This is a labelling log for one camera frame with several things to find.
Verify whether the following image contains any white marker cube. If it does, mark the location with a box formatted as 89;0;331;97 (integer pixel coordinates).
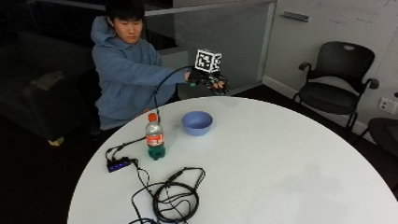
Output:
194;49;223;74

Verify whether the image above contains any blue plastic bowl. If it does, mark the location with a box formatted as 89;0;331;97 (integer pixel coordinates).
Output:
179;110;214;137

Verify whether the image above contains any green plastic bottle red label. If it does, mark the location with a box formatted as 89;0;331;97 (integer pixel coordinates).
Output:
143;113;166;161

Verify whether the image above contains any the person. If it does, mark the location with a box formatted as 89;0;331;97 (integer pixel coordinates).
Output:
89;2;191;131

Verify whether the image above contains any black office chair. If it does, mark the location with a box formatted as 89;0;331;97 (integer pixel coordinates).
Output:
292;41;380;138

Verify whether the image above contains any black usb hub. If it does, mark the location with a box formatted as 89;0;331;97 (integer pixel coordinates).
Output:
105;157;134;174

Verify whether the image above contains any dark sofa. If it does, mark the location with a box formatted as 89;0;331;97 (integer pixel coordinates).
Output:
0;30;98;141

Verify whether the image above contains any black glove cable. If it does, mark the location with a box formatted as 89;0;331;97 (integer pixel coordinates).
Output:
153;65;194;123

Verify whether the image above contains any grey door handle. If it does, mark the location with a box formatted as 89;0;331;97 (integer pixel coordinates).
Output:
279;11;311;23

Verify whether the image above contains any black coiled cable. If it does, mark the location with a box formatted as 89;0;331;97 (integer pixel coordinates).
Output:
126;159;206;224

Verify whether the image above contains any white wall socket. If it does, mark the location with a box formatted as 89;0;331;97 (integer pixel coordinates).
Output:
376;97;398;115

